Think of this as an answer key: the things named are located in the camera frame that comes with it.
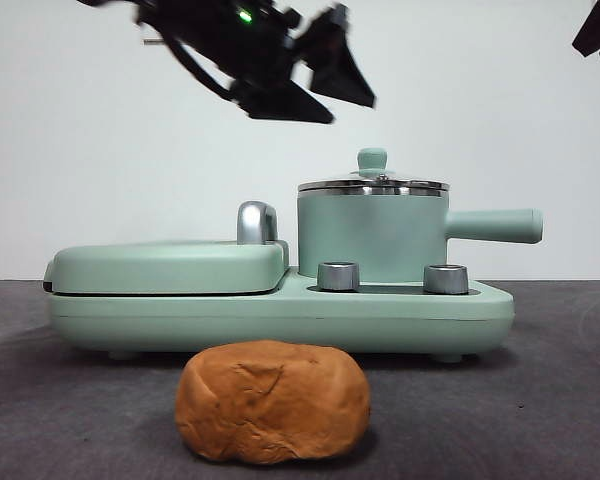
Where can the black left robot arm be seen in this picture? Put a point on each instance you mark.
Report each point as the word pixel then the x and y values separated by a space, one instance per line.
pixel 205 30

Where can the mint green hinged griddle cover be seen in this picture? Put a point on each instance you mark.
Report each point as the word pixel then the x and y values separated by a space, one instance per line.
pixel 165 267

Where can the glass pot lid green knob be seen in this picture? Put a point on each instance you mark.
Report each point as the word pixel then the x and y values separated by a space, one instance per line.
pixel 374 160

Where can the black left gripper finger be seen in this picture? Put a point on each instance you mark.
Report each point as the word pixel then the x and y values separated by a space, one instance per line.
pixel 285 105
pixel 342 65

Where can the brown potato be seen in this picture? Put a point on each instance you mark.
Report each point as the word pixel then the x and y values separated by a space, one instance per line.
pixel 272 402

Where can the mint green breakfast machine base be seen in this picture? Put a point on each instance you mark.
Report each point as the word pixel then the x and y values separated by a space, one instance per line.
pixel 280 320

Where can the silver control knob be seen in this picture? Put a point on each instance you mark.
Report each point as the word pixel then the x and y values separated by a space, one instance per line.
pixel 339 276
pixel 446 279

